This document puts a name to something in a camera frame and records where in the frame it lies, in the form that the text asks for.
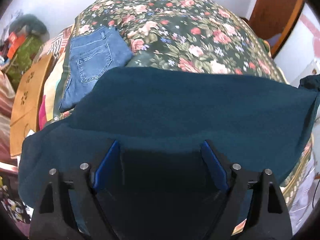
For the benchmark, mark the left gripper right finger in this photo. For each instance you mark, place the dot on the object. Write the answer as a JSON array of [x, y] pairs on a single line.
[[268, 216]]

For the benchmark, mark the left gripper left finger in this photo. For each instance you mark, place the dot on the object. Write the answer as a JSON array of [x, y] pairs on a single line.
[[68, 207]]

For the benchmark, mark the dark teal fleece pants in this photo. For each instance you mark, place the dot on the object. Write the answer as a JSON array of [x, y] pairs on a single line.
[[145, 199]]

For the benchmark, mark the wooden laptop tray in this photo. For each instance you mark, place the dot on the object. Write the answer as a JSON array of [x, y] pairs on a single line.
[[25, 111]]

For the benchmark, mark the pink orange curtain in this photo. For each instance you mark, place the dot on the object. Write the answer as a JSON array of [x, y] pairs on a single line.
[[7, 101]]

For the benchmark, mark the white sliding wardrobe door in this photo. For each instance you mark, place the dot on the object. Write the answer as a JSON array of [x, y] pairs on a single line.
[[299, 56]]

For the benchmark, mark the folded blue jeans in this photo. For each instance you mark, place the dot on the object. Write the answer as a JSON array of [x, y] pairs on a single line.
[[90, 56]]

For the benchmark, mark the striped patchwork bed sheet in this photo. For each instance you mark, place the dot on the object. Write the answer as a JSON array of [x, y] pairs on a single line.
[[57, 47]]

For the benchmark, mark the orange red box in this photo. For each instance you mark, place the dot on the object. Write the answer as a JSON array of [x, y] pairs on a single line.
[[14, 43]]

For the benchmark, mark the grey neck pillow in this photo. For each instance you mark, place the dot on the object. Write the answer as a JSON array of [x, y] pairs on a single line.
[[26, 25]]

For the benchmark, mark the brown wooden door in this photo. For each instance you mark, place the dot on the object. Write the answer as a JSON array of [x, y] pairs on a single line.
[[274, 20]]

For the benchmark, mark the floral bedspread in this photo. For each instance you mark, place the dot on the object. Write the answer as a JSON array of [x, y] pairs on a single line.
[[188, 55]]

